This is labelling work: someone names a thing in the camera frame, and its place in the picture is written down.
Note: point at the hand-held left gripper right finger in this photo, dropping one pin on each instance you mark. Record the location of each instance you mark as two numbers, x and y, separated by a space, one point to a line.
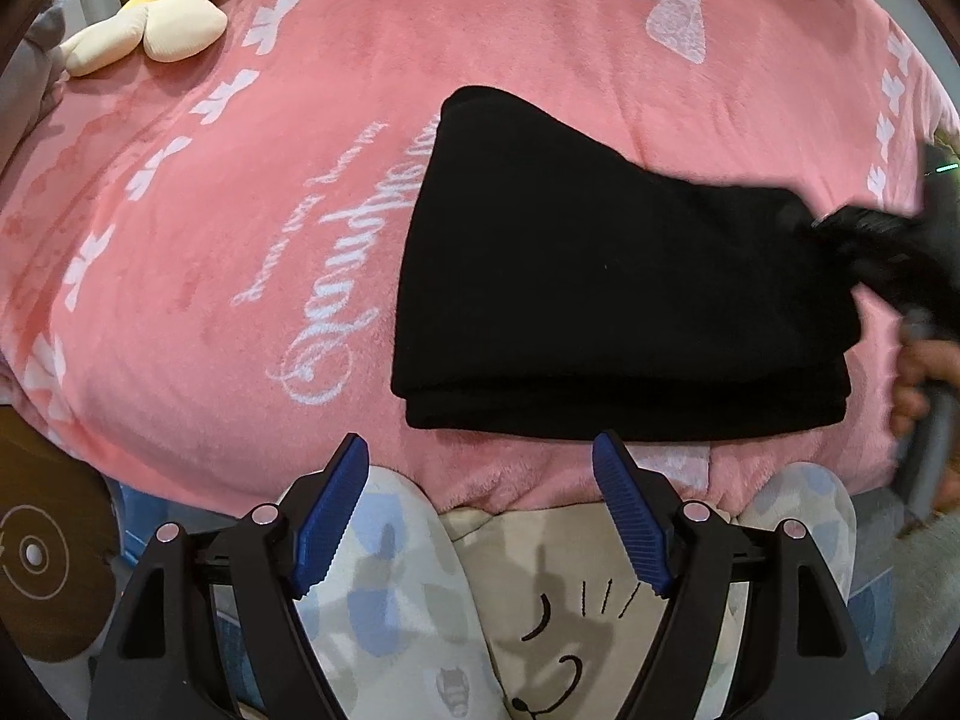
630 517

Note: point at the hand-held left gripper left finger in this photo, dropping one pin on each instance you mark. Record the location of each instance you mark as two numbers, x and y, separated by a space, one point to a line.
330 517

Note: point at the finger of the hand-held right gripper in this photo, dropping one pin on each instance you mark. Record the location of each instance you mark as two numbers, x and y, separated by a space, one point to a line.
862 221
889 270

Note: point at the black pants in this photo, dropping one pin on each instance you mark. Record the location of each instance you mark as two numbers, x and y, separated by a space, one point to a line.
600 277

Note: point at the person's right hand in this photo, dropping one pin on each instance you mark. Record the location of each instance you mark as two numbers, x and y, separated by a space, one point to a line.
915 367

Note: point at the beige face cushion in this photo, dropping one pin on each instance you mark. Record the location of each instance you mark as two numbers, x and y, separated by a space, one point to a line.
540 562

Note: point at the brown round disc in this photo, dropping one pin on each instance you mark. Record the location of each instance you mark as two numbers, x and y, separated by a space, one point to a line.
52 562

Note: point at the pink printed blanket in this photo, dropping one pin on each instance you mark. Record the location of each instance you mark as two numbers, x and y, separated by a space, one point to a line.
262 240

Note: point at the yellow flower plush toy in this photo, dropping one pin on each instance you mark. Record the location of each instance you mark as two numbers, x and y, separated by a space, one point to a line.
172 22

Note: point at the grey pillow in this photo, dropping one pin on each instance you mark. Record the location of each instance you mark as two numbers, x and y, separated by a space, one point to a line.
34 82

